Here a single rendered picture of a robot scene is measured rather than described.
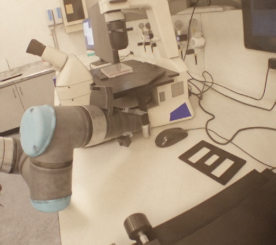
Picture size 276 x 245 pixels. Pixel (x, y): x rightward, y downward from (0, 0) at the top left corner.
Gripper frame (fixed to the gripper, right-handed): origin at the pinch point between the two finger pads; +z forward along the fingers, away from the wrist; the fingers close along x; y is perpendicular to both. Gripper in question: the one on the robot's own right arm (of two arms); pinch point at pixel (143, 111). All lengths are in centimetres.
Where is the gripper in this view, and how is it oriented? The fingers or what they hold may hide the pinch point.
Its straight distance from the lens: 61.5
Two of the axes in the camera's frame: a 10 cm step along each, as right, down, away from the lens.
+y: -1.0, 9.9, 0.7
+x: 8.2, 1.2, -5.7
